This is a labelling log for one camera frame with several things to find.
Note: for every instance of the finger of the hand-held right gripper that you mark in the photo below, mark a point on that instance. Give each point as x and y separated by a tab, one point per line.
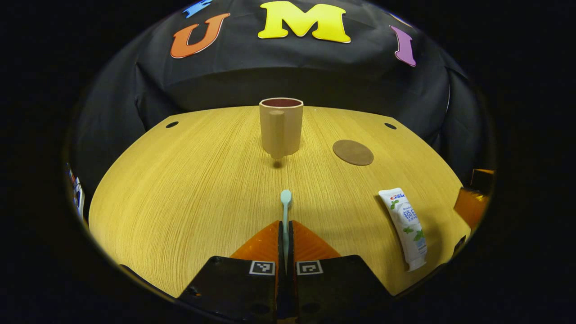
483	180

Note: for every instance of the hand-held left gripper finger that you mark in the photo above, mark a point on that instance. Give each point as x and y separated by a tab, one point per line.
290	252
281	252

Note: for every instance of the mint green toothbrush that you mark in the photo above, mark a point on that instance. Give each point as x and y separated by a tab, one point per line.
285	198

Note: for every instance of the white toothpaste tube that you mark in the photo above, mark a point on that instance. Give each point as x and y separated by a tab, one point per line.
407	225

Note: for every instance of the brown round coaster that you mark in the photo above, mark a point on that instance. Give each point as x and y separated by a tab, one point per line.
353	153

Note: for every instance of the beige cup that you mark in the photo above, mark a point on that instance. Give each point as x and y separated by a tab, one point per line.
288	130

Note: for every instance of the black backdrop cloth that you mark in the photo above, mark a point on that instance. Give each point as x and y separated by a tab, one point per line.
315	76

